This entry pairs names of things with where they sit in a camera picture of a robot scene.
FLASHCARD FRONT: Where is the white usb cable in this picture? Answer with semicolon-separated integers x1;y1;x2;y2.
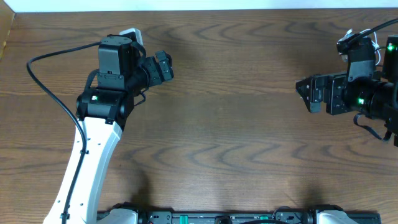
338;28;382;67

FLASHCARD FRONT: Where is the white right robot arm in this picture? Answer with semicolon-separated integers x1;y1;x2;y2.
295;34;397;146

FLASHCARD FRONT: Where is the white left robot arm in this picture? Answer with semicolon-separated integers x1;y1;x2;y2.
44;33;174;223

